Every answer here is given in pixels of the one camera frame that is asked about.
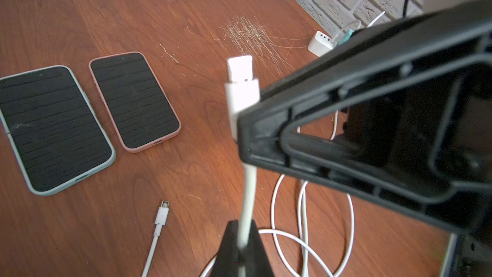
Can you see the green-cased smartphone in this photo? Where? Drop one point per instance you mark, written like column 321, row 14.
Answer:
column 53, row 130

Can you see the white power strip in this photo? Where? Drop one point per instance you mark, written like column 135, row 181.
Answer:
column 320, row 44

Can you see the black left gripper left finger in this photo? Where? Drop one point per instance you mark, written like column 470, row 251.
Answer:
column 226, row 262

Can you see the pink-cased smartphone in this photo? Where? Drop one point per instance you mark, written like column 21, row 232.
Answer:
column 137, row 104

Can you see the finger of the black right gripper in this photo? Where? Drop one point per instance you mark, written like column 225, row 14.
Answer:
column 399, row 115

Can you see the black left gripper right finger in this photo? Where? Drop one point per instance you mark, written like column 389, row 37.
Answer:
column 255, row 259

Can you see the teal USB charger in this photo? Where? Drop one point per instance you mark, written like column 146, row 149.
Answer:
column 346, row 36

